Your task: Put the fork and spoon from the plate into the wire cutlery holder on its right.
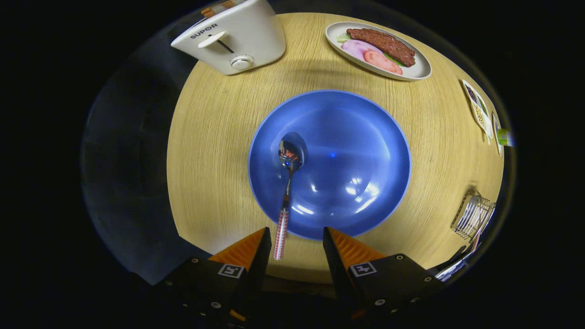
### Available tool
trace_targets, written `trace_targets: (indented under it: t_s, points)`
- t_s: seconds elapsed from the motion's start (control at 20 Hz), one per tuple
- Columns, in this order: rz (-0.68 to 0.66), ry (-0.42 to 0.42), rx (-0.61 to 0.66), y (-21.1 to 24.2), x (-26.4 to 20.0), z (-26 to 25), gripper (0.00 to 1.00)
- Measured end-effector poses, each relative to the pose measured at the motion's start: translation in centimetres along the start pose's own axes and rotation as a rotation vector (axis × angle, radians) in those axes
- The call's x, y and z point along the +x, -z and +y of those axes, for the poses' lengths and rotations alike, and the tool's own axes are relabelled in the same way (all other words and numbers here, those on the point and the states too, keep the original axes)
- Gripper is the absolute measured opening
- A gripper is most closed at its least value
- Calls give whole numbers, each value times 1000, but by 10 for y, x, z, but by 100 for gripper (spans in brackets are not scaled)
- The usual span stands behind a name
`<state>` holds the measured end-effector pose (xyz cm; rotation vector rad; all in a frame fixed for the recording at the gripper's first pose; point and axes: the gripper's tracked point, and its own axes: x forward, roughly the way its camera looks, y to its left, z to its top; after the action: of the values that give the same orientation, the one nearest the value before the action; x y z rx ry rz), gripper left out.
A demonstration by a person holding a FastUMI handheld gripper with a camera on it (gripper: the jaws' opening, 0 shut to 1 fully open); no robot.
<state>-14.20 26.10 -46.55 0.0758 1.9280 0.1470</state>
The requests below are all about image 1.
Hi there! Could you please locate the white divided tray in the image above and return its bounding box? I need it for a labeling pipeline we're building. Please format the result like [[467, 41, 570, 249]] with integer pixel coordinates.
[[462, 79, 494, 144]]

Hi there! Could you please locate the pale pink ham slice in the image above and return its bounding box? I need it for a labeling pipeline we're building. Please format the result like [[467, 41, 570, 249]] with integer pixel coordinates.
[[341, 39, 382, 62]]

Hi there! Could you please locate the spoon with checkered handle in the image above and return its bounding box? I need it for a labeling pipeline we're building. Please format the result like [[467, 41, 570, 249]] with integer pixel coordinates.
[[273, 138, 306, 261]]

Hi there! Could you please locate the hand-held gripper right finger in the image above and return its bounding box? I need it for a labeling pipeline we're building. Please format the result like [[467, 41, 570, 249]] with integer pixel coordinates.
[[323, 226, 445, 325]]

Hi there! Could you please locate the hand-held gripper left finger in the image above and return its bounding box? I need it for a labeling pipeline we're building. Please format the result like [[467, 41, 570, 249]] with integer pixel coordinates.
[[151, 226, 273, 329]]

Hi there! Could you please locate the brown steak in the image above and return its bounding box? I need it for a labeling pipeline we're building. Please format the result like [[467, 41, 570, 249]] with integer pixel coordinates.
[[346, 28, 416, 68]]

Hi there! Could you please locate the white oval food plate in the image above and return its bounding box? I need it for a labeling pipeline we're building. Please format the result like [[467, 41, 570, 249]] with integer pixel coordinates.
[[325, 21, 432, 82]]

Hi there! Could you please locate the small white saucer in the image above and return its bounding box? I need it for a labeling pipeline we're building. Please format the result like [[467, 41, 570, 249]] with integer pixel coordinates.
[[491, 111, 503, 157]]

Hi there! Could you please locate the metal wire cutlery rack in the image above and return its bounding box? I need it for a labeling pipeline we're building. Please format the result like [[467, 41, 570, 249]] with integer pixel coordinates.
[[450, 190, 497, 241]]

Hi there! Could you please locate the red ham slice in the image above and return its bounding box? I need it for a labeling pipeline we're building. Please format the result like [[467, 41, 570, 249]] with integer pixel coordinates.
[[363, 49, 404, 76]]

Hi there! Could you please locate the white toaster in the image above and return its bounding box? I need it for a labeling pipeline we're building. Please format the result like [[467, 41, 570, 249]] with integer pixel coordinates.
[[170, 0, 287, 76]]

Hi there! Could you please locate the blue round plate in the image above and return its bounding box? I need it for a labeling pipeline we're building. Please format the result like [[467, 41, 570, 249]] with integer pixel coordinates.
[[248, 89, 412, 241]]

